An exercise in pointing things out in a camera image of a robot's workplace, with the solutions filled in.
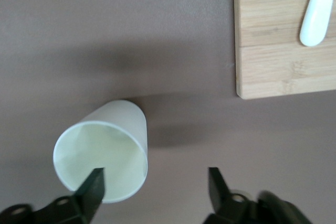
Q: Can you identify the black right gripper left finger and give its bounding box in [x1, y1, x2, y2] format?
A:
[0, 167, 106, 224]

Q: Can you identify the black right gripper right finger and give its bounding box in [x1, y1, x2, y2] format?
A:
[203, 166, 313, 224]

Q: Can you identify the white plastic cup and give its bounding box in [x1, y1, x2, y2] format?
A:
[52, 99, 149, 204]

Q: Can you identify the wooden cutting board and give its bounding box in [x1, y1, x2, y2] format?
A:
[233, 0, 336, 100]

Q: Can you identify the brown table mat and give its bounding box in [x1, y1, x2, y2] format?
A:
[0, 0, 336, 224]

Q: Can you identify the white plastic knife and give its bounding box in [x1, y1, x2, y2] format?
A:
[299, 0, 336, 48]

